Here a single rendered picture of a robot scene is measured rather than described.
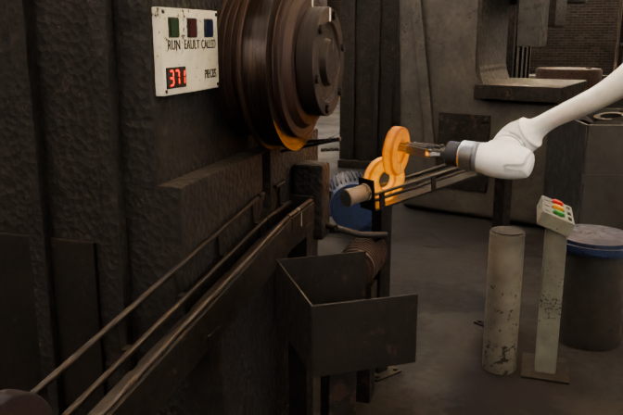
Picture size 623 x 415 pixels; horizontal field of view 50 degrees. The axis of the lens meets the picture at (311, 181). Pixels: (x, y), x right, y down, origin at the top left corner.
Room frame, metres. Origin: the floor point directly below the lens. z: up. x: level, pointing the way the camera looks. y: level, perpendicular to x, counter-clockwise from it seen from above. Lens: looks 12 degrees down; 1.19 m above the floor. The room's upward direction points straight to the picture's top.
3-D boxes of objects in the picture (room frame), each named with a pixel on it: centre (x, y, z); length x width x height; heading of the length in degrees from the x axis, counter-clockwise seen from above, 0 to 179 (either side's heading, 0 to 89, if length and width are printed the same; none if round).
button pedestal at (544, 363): (2.22, -0.85, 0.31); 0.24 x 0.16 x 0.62; 162
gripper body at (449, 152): (2.00, -0.41, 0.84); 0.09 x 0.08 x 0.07; 60
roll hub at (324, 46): (1.77, -0.03, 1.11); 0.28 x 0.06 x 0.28; 162
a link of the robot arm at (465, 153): (1.96, -0.47, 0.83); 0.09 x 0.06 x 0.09; 150
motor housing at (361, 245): (2.08, -0.17, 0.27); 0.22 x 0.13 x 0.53; 162
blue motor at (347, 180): (4.07, -0.24, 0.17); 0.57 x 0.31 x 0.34; 2
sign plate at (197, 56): (1.51, 0.27, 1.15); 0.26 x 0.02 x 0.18; 162
